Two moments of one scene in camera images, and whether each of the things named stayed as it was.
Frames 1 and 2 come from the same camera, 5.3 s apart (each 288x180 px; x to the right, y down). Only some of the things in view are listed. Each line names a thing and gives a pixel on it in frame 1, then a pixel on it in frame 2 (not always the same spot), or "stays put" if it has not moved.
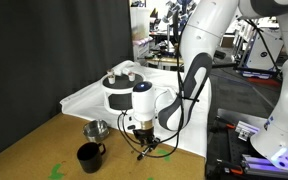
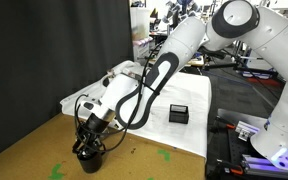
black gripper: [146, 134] → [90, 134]
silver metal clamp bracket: [244, 130] stays put
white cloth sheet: [127, 96] stays put
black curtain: [38, 53] stays put
